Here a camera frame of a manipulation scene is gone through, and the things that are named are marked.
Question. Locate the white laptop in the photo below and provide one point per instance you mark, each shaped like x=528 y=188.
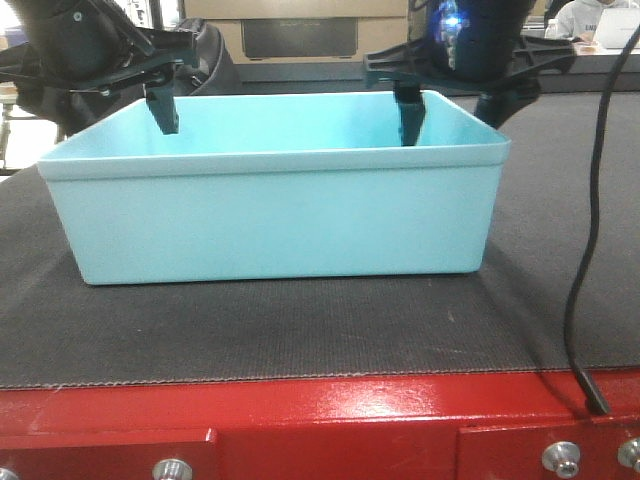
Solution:
x=616 y=26

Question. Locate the light blue plastic bin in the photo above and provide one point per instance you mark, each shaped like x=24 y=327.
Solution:
x=276 y=186

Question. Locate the black conveyor belt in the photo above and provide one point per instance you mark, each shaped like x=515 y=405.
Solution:
x=58 y=331

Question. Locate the seated person grey hoodie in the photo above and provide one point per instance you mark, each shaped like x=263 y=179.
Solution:
x=578 y=20

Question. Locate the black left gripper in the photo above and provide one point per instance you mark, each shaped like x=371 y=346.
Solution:
x=92 y=46

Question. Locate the cardboard box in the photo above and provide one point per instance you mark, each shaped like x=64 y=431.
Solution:
x=293 y=31

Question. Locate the red conveyor frame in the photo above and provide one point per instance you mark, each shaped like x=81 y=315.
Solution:
x=456 y=426

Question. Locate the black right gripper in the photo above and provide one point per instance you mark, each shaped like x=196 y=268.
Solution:
x=462 y=45

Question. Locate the black backpack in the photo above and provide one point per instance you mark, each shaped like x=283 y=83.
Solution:
x=216 y=73

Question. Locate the silver bolt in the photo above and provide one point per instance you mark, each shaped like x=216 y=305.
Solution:
x=562 y=458
x=172 y=469
x=7 y=474
x=628 y=454

